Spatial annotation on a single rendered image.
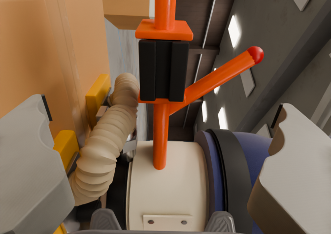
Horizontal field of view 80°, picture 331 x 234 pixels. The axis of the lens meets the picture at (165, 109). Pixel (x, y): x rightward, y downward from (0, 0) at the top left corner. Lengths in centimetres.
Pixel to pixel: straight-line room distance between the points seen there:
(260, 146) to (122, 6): 142
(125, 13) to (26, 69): 141
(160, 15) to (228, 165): 23
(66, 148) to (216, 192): 21
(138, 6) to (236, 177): 143
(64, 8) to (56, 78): 9
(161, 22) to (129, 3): 140
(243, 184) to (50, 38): 31
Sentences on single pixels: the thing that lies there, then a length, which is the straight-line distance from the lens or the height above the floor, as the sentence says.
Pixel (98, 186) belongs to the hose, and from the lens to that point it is 23.
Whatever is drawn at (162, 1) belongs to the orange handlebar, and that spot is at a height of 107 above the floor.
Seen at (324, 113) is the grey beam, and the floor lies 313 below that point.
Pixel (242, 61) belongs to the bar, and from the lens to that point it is 27.
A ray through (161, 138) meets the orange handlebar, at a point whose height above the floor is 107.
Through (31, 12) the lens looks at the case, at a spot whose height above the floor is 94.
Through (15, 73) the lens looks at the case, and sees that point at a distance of 22.
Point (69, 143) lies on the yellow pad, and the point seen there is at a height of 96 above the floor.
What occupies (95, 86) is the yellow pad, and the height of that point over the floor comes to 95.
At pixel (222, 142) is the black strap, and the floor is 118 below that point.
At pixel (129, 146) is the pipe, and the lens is 32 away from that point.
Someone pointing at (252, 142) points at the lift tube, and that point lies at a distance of 38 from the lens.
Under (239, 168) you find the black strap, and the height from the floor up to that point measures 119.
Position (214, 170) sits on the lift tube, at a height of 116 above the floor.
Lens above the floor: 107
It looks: 1 degrees up
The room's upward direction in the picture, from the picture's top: 92 degrees clockwise
